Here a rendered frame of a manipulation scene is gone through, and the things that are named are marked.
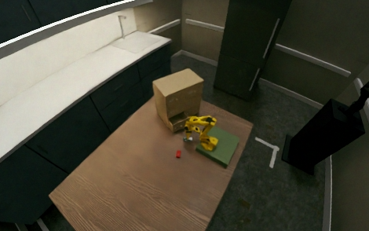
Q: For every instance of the tan wooden chest of drawers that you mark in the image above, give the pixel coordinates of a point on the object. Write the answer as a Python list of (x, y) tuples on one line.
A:
[(170, 85)]

